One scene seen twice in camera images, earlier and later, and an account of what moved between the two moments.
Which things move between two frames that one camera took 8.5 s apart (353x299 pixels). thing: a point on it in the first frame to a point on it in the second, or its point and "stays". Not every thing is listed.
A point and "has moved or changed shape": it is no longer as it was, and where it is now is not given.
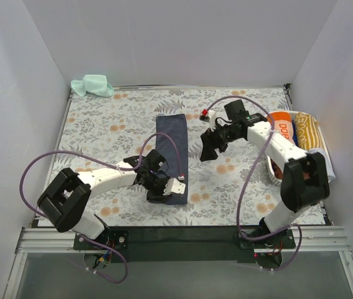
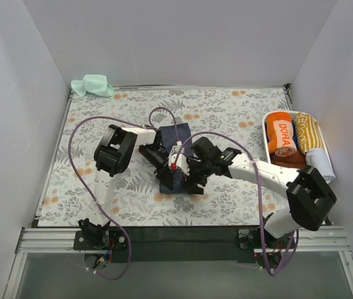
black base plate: [187, 243] stays
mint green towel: [93, 84] stays
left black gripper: [158, 190] to [164, 168]
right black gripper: [215, 140] to [195, 173]
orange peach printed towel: [282, 122] stays
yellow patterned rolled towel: [308, 132] stays
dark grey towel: [171, 141] has moved or changed shape
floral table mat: [240, 186] stays
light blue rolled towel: [329, 168] stays
